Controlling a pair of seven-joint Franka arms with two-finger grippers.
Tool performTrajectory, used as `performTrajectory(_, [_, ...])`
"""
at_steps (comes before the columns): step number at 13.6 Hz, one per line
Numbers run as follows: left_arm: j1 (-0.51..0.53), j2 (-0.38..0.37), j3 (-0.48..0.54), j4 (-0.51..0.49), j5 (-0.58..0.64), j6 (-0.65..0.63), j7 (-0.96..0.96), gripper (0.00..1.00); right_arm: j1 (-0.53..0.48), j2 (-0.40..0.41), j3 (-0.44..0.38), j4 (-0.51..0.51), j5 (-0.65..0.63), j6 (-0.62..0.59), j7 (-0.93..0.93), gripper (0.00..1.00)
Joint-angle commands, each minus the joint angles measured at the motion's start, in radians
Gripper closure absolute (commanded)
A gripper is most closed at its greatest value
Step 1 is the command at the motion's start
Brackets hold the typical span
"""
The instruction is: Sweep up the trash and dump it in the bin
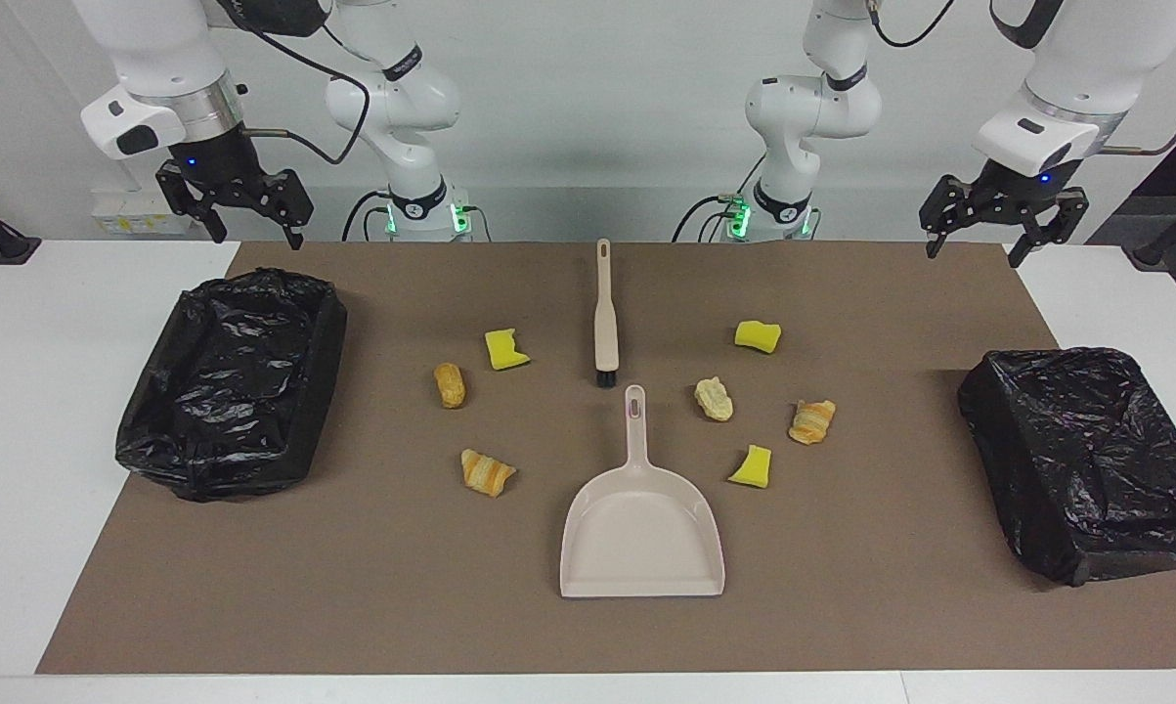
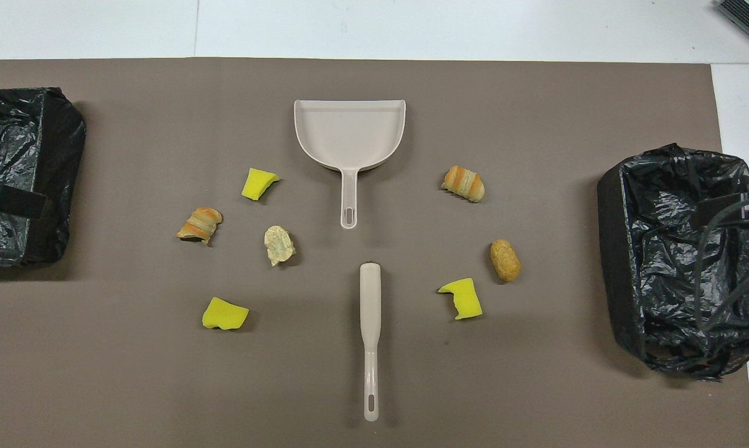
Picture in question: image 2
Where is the beige brush with black bristles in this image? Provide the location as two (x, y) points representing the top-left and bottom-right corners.
(359, 262), (382, 422)

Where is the black bag lined bin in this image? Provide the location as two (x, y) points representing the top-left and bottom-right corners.
(597, 143), (749, 381)
(0, 87), (87, 268)

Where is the orange striped toy croissant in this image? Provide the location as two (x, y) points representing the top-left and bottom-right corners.
(441, 165), (486, 203)
(176, 207), (224, 244)

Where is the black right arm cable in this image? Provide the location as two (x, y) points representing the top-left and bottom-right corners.
(695, 196), (749, 330)

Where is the brown table mat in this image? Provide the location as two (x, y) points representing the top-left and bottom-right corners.
(0, 58), (749, 448)

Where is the brown toy bread roll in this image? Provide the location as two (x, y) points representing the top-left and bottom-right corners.
(490, 240), (522, 283)

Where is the toy pastry with pale underside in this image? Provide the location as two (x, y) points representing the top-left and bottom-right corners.
(264, 225), (296, 267)

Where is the yellow sponge piece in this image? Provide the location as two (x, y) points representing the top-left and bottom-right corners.
(438, 278), (484, 321)
(241, 167), (281, 202)
(202, 297), (250, 331)

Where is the beige plastic dustpan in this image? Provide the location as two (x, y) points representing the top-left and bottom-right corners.
(294, 99), (407, 230)

